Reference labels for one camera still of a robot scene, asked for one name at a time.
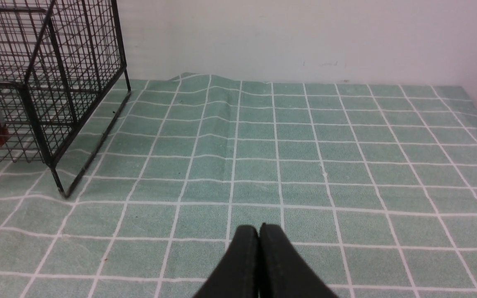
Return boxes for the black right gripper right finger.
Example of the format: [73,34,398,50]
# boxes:
[259,223,337,298]

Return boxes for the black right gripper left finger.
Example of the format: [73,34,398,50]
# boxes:
[194,225,259,298]

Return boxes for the green checkered tablecloth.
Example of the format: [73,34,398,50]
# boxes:
[0,73,477,298]

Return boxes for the black wire mesh rack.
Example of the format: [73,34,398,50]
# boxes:
[0,0,131,198]

